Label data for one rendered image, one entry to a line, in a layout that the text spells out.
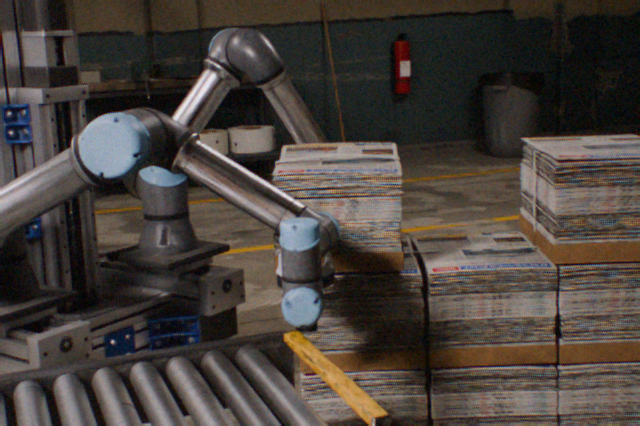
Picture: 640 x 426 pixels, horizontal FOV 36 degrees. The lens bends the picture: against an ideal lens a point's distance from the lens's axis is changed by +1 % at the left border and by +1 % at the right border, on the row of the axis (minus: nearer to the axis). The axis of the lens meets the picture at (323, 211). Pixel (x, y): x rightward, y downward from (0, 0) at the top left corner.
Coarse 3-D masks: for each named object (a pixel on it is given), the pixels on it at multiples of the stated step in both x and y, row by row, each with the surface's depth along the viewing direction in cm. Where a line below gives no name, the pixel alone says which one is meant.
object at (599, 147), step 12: (528, 144) 242; (540, 144) 239; (552, 144) 238; (564, 144) 237; (576, 144) 236; (588, 144) 236; (600, 144) 235; (612, 144) 234; (624, 144) 233; (636, 144) 233; (552, 156) 219; (564, 156) 217; (576, 156) 217; (588, 156) 217; (600, 156) 217; (612, 156) 216; (624, 156) 216; (636, 156) 215
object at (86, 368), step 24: (264, 336) 188; (96, 360) 179; (120, 360) 178; (144, 360) 178; (168, 360) 179; (192, 360) 181; (288, 360) 188; (0, 384) 170; (48, 384) 173; (168, 384) 180; (48, 408) 174; (96, 408) 176
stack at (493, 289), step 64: (448, 256) 231; (512, 256) 228; (320, 320) 220; (384, 320) 220; (448, 320) 220; (512, 320) 221; (576, 320) 221; (320, 384) 223; (384, 384) 223; (448, 384) 223; (512, 384) 223; (576, 384) 223
